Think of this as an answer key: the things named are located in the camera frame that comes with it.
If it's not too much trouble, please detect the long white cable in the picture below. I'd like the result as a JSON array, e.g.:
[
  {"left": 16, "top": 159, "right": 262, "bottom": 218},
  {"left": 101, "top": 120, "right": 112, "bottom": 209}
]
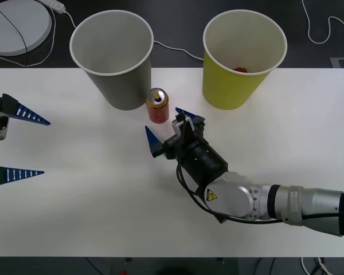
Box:
[{"left": 302, "top": 0, "right": 344, "bottom": 45}]

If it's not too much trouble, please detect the white round disc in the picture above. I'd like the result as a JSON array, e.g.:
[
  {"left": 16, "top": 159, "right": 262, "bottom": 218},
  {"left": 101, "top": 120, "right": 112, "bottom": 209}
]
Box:
[{"left": 0, "top": 1, "right": 53, "bottom": 57}]

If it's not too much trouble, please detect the red drink can gold top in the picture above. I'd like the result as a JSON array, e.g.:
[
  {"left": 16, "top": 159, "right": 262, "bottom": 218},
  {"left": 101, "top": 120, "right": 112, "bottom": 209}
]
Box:
[{"left": 145, "top": 88, "right": 170, "bottom": 124}]

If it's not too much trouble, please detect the white power strip cable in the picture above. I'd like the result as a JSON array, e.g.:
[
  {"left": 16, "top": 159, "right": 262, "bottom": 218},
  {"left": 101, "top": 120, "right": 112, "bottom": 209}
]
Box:
[{"left": 63, "top": 10, "right": 205, "bottom": 61}]

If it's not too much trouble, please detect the white cable under table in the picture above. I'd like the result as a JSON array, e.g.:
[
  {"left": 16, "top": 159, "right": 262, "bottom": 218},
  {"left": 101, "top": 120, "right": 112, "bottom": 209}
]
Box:
[{"left": 300, "top": 257, "right": 315, "bottom": 275}]

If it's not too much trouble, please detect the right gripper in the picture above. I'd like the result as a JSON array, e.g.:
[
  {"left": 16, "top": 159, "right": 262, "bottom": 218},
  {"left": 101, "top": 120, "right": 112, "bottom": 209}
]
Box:
[{"left": 144, "top": 107, "right": 209, "bottom": 160}]

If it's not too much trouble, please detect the yellow-green plastic waste bin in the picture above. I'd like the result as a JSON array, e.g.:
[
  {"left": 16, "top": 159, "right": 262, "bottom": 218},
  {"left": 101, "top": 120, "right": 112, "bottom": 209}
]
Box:
[{"left": 202, "top": 8, "right": 288, "bottom": 111}]

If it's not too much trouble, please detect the thin white cable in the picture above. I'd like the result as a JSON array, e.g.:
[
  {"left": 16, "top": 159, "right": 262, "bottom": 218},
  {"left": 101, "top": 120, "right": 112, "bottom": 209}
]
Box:
[{"left": 0, "top": 5, "right": 57, "bottom": 68}]

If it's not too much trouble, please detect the grey plastic waste bin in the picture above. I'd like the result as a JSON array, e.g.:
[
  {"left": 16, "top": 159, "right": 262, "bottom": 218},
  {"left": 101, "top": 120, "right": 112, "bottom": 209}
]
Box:
[{"left": 69, "top": 10, "right": 155, "bottom": 111}]

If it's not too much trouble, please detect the thin black cable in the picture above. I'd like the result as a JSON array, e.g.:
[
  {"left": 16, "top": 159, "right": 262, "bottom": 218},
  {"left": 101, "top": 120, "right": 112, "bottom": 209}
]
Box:
[{"left": 0, "top": 5, "right": 29, "bottom": 67}]

